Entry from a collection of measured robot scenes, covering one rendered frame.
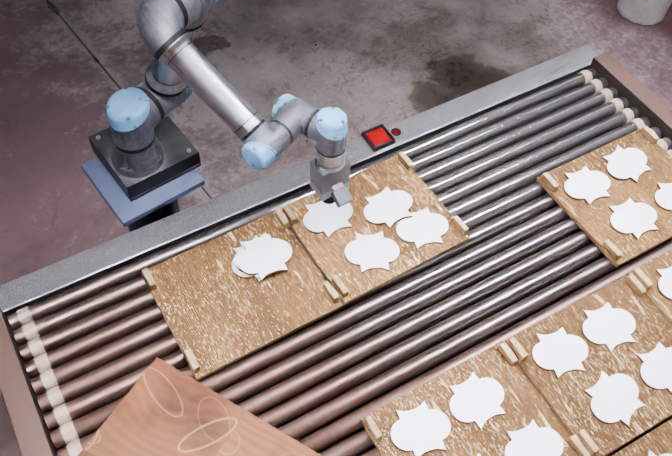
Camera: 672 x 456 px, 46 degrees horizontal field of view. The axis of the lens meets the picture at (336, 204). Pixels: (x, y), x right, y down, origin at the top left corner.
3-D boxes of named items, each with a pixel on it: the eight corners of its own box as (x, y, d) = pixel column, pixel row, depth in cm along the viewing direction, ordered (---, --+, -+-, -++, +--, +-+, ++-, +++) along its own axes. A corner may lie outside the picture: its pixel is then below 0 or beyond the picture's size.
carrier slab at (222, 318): (141, 274, 208) (140, 271, 206) (278, 213, 221) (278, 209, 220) (197, 381, 190) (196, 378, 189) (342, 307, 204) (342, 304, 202)
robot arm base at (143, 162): (104, 150, 231) (97, 127, 223) (152, 132, 236) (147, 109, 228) (123, 185, 223) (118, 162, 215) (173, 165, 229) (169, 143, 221)
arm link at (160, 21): (121, 2, 173) (274, 164, 180) (154, -22, 178) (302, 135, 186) (108, 27, 182) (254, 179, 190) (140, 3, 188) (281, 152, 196)
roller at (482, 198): (39, 399, 191) (34, 392, 187) (637, 122, 253) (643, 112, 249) (45, 417, 188) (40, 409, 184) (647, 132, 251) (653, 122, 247)
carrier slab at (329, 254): (279, 212, 221) (279, 208, 220) (399, 156, 235) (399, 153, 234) (344, 305, 204) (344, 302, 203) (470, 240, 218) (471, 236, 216)
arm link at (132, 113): (102, 138, 220) (93, 104, 210) (135, 110, 228) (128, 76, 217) (134, 157, 217) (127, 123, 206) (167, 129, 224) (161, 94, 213)
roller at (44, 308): (10, 320, 203) (4, 311, 200) (586, 74, 266) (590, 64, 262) (15, 335, 201) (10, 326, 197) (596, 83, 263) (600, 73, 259)
